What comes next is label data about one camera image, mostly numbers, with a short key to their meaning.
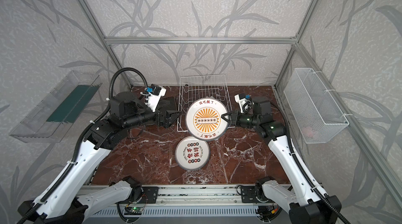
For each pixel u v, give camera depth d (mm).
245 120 617
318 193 375
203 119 693
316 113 617
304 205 388
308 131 726
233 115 607
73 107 621
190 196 752
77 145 411
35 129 597
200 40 963
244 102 652
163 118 543
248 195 733
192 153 866
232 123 608
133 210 709
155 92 517
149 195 739
